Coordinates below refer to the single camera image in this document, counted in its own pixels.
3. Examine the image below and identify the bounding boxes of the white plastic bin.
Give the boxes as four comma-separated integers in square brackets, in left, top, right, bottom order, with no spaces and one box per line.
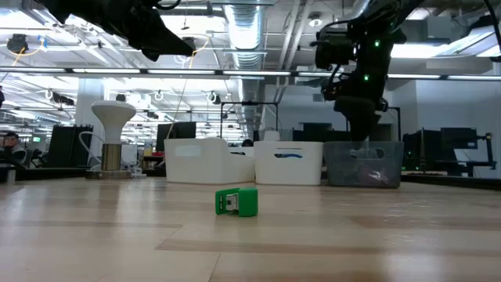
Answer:
[164,137,256,185]
[253,140,325,186]

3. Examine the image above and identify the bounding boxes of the white lamp cable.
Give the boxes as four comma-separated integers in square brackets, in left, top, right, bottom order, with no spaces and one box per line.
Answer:
[77,130,106,168]

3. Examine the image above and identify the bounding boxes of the long LED light bar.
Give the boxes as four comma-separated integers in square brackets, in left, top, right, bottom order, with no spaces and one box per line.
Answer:
[0,66,501,81]

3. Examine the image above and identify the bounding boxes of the black background equipment row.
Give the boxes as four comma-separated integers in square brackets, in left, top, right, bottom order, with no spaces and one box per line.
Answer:
[291,121,353,143]

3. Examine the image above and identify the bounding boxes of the black partition panels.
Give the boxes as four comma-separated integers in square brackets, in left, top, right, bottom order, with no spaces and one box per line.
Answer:
[48,125,95,168]

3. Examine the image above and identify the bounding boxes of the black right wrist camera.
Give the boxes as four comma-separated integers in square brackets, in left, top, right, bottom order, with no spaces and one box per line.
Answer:
[311,27,358,72]

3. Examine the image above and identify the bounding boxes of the black background monitor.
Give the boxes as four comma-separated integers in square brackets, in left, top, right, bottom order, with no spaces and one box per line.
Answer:
[155,121,197,154]

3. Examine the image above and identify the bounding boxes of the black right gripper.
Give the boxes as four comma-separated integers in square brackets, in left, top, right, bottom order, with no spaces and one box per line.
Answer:
[320,19,408,143]

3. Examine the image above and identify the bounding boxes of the grey translucent plastic bin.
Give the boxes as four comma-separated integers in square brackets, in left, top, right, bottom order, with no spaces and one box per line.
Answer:
[323,140,405,189]

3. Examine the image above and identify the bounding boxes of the green mini stapler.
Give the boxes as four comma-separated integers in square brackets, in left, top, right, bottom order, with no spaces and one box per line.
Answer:
[214,186,259,218]

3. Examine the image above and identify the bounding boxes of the silver air duct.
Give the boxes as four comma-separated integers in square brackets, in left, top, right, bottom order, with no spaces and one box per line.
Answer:
[221,0,275,140]

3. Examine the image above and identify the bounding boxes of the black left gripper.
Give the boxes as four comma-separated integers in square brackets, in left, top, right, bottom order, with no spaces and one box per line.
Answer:
[84,0,195,63]

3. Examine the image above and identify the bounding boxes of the black ceiling-hung device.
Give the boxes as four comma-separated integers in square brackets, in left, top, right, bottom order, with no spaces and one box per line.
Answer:
[5,33,31,55]
[180,36,199,58]

